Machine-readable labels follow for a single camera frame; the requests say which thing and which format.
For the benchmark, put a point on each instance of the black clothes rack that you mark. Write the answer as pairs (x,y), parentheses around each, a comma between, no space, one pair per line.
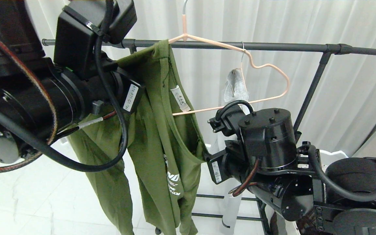
(273,46)

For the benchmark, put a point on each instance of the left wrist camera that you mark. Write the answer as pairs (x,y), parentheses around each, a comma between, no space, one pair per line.
(77,42)

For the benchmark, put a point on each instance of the pale grey shorts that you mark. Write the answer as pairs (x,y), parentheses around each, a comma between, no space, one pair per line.
(235,85)

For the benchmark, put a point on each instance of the pink clothes hanger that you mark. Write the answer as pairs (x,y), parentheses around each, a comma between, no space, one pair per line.
(242,49)
(184,29)

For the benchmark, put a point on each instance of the green garment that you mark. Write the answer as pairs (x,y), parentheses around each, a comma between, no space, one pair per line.
(162,137)

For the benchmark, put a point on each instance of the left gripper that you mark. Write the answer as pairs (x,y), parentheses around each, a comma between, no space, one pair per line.
(28,111)

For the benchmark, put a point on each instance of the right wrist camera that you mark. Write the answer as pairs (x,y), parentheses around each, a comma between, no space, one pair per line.
(227,124)

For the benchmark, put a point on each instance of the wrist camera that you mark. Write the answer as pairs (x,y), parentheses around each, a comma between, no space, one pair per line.
(77,42)
(227,124)

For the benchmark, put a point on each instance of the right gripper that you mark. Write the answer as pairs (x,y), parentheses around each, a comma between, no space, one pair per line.
(227,166)

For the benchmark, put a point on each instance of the white curtain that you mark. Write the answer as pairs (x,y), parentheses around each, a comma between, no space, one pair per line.
(338,23)

